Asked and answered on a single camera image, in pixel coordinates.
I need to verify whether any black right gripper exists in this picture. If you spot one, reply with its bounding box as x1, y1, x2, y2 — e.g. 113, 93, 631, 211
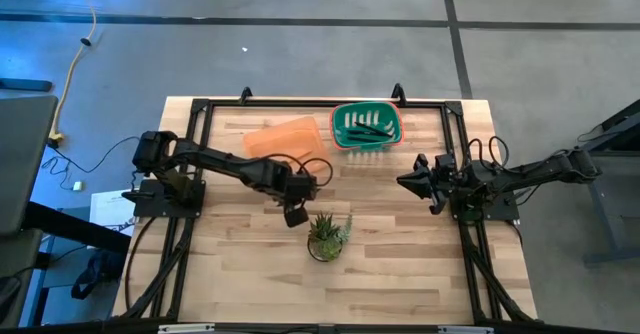
396, 152, 457, 216

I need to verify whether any succulent plant in black pot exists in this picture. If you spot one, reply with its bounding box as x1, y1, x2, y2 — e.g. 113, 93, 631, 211
306, 211, 354, 264

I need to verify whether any orange translucent plastic tray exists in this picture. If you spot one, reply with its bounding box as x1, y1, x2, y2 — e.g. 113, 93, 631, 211
242, 116, 330, 175

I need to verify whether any green basket with orange rim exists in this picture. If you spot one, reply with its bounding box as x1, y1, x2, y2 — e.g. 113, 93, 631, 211
329, 100, 405, 153

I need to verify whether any white paper sheet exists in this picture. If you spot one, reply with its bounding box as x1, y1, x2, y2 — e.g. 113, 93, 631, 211
89, 187, 140, 238

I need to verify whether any black desk beam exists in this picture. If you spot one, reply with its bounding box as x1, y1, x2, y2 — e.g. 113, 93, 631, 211
22, 201, 132, 256

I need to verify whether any grey desk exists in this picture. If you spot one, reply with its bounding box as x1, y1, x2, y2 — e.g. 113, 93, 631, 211
0, 93, 60, 238

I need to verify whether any black flat bar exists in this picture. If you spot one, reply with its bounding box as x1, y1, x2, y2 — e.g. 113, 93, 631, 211
0, 77, 54, 94

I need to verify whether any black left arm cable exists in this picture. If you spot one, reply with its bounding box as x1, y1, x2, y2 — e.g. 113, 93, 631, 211
258, 152, 335, 189

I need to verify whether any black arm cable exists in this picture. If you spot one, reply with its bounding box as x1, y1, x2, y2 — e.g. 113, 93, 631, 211
464, 134, 512, 171
258, 152, 335, 189

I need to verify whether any black aluminium table frame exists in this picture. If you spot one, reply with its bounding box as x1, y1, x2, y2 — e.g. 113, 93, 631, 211
112, 96, 539, 325

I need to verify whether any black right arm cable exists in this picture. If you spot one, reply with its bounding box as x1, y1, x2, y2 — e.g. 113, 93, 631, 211
464, 134, 512, 171

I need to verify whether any silver bracket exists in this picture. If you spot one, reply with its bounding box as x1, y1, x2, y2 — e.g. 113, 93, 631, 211
157, 323, 217, 334
436, 325, 495, 334

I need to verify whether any dark cable along frame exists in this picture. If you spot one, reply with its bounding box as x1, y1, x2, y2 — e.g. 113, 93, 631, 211
123, 216, 160, 320

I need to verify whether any black strap bundle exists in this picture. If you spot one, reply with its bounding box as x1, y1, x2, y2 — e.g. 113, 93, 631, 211
70, 247, 127, 301

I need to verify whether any yellow cable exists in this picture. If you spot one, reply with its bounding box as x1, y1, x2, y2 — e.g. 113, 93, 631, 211
48, 0, 99, 143

